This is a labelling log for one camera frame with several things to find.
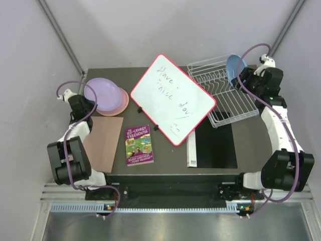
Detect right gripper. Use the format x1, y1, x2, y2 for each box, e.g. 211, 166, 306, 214
231, 67, 264, 96

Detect purple plate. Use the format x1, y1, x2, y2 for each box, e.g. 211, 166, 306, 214
84, 78, 122, 111

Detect white wire dish rack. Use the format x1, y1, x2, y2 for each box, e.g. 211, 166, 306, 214
187, 54, 259, 128

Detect yellow plate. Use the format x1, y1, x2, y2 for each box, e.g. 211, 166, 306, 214
99, 95, 129, 116

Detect pink plate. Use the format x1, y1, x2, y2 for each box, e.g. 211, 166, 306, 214
97, 88, 129, 116

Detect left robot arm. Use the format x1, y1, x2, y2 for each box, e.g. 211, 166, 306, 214
47, 89, 114, 199

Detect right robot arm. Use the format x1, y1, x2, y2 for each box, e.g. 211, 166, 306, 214
232, 67, 314, 199

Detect brown cardboard sheet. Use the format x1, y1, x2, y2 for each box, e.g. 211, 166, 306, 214
84, 116, 123, 174

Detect blue plate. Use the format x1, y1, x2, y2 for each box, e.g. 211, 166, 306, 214
226, 54, 242, 90

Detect purple treehouse book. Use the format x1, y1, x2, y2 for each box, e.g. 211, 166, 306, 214
124, 125, 154, 166

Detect black flat box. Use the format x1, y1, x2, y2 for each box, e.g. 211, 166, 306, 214
187, 117, 238, 169

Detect red-framed whiteboard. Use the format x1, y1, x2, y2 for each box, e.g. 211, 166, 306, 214
130, 54, 217, 146

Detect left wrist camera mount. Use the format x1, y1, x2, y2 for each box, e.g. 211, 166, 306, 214
57, 89, 77, 103

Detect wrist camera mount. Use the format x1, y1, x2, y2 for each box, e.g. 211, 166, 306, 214
254, 54, 276, 76
57, 89, 77, 103

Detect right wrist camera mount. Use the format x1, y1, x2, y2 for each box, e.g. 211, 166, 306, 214
254, 54, 276, 76

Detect aluminium front rail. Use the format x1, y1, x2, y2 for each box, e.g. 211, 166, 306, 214
40, 182, 314, 214

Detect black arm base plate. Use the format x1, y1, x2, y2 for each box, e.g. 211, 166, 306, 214
85, 175, 266, 201

